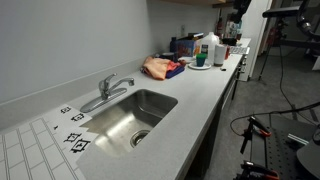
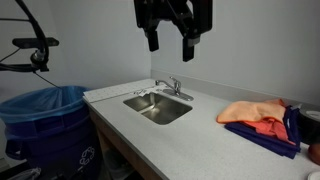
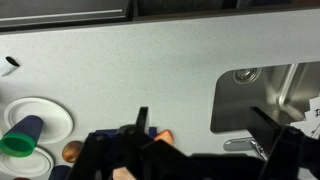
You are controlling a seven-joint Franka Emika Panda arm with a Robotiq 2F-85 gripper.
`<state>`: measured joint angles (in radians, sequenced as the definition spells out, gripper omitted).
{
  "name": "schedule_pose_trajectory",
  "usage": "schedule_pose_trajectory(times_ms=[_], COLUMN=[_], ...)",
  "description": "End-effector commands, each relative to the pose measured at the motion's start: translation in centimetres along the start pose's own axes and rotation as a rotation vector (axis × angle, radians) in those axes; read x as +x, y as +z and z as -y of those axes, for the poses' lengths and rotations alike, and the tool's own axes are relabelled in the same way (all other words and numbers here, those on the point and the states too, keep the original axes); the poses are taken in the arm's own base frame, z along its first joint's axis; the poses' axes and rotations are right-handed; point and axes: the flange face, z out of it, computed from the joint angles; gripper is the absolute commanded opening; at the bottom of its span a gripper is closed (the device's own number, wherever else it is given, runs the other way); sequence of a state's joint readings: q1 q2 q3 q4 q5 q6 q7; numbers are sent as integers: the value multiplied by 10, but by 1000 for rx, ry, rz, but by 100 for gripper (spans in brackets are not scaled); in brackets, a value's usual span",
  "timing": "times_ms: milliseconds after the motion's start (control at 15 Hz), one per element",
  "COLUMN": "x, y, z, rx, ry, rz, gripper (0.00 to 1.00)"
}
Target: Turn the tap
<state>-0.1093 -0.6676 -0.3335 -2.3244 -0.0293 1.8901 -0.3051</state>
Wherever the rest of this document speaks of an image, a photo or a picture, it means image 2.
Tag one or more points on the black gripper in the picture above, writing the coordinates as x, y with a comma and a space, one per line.
200, 15

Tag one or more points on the chrome tap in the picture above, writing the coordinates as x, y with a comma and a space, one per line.
175, 87

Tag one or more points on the grey counter backsplash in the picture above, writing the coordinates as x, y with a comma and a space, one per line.
216, 88

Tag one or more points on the stainless steel sink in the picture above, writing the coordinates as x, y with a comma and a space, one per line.
156, 110

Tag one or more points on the orange cloth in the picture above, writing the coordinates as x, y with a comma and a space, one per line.
250, 111

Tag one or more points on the navy blue cloth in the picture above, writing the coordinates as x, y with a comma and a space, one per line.
260, 140

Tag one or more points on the coral red cloth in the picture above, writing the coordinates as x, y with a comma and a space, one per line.
273, 128

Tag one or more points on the blue plastic bin liner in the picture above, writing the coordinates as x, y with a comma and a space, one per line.
36, 103

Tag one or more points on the blue recycling bin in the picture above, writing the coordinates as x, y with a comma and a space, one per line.
56, 143

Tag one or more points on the reddish brown round object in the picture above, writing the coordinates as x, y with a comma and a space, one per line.
315, 154

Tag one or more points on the white plastic bag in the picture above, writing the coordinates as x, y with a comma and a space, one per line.
28, 175

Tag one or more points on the white round object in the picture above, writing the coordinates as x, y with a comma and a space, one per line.
315, 176

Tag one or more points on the wooden counter frame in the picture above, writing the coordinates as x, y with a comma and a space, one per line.
116, 146

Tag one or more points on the black bar camera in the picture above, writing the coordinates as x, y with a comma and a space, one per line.
26, 42

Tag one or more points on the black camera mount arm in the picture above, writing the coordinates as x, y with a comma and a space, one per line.
13, 67

